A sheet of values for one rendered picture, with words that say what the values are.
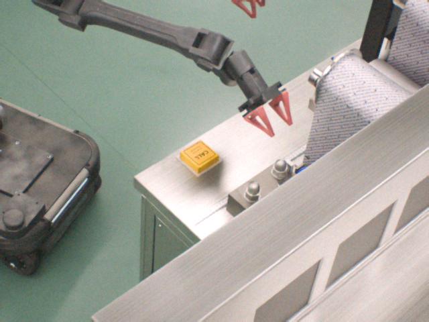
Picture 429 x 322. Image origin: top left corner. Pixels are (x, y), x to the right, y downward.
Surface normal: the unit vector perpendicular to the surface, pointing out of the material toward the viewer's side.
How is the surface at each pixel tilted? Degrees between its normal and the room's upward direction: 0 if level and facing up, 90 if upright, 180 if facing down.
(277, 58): 0
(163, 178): 0
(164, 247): 90
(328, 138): 90
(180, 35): 28
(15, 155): 0
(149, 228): 90
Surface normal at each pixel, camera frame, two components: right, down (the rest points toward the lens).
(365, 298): 0.08, -0.66
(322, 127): -0.73, 0.47
